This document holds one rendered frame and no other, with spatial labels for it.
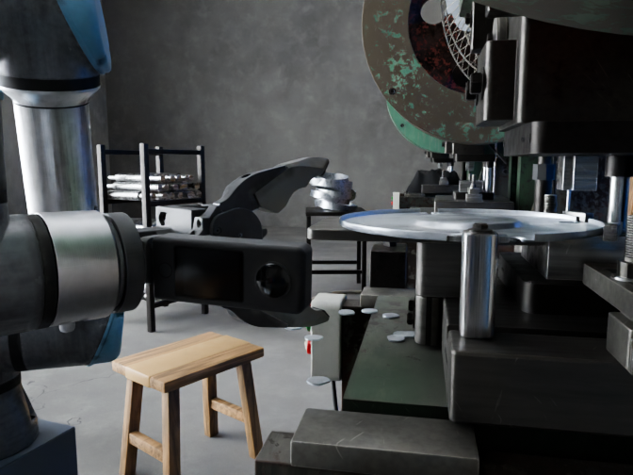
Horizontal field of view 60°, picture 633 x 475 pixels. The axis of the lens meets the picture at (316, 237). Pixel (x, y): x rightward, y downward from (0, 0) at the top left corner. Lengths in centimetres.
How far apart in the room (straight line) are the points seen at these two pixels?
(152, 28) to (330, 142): 292
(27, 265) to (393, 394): 32
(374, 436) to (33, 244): 28
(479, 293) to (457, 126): 152
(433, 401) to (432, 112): 155
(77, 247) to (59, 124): 38
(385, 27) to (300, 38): 560
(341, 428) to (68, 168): 47
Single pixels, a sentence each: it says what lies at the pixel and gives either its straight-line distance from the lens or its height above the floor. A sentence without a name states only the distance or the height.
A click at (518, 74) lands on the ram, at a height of 94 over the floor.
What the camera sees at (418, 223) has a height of 78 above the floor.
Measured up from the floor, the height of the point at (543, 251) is 76.
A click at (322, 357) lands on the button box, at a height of 53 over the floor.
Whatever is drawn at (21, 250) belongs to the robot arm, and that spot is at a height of 80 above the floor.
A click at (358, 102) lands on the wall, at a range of 734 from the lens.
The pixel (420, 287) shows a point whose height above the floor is 71.
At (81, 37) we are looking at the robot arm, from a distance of 70.
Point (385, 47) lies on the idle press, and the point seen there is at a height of 125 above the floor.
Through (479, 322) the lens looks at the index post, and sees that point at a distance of 48.
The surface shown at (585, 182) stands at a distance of 65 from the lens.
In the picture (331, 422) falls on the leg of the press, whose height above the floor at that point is 64.
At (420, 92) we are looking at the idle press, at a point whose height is 109.
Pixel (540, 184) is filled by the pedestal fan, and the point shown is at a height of 80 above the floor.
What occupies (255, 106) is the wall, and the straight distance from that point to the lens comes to 762.
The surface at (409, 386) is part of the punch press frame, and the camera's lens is 54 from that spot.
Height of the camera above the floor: 85
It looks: 8 degrees down
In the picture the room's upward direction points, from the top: straight up
